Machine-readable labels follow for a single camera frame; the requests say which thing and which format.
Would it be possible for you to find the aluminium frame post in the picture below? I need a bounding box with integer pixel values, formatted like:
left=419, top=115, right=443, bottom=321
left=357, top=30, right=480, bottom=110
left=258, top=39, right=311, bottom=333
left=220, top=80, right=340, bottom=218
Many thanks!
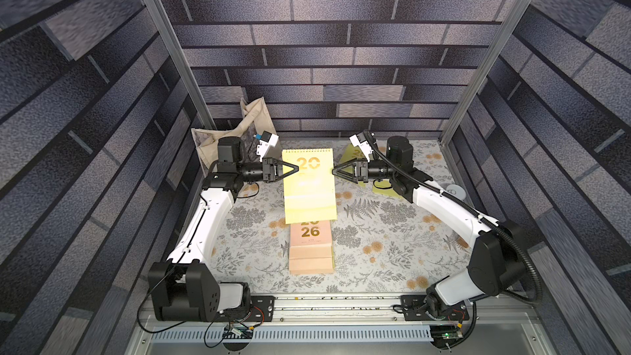
left=143, top=0, right=216, bottom=130
left=439, top=0, right=532, bottom=147

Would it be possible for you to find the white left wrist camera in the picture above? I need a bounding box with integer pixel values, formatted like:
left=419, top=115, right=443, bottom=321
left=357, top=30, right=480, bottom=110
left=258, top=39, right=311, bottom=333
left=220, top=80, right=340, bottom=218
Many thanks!
left=255, top=131, right=279, bottom=162

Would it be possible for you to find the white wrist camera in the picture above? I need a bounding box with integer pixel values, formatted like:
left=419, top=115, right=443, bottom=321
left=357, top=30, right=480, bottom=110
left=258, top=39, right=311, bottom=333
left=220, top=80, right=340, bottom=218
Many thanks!
left=349, top=130, right=377, bottom=162
left=255, top=131, right=279, bottom=162

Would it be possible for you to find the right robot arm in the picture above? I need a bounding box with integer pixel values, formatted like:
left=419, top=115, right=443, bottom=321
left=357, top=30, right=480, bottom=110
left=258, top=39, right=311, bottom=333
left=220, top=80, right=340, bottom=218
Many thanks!
left=332, top=131, right=539, bottom=320

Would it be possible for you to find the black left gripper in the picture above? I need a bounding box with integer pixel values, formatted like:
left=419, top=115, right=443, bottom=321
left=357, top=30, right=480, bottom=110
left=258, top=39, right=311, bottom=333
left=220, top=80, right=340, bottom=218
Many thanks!
left=236, top=160, right=298, bottom=186

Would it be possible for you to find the right aluminium frame post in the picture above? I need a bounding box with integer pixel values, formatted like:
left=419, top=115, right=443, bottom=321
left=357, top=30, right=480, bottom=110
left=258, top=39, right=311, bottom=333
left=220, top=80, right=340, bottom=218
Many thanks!
left=439, top=0, right=532, bottom=147

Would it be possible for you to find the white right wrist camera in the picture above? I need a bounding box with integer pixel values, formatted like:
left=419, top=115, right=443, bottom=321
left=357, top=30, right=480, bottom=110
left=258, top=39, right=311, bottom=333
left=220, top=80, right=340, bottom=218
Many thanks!
left=349, top=130, right=377, bottom=162

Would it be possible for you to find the left aluminium frame post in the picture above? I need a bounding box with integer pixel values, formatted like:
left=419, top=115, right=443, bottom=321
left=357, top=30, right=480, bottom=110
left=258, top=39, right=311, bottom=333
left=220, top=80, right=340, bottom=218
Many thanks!
left=143, top=0, right=216, bottom=130

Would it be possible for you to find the cream canvas tote bag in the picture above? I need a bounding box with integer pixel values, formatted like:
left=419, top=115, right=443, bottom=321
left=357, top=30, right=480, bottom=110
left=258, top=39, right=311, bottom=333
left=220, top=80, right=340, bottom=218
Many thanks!
left=191, top=97, right=279, bottom=176

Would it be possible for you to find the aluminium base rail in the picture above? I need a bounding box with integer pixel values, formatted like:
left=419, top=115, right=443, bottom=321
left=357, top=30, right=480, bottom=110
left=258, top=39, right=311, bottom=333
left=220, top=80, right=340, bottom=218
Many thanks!
left=140, top=292, right=543, bottom=329

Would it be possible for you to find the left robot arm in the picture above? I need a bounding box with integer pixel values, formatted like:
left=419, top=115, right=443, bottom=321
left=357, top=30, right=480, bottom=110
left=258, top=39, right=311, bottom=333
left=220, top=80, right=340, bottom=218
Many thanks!
left=147, top=131, right=298, bottom=325

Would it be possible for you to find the green 2026 calendar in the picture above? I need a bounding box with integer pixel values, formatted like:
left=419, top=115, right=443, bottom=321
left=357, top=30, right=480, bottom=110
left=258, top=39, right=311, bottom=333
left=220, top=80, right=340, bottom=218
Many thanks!
left=332, top=159, right=369, bottom=184
left=282, top=148, right=337, bottom=225
left=372, top=179, right=402, bottom=199

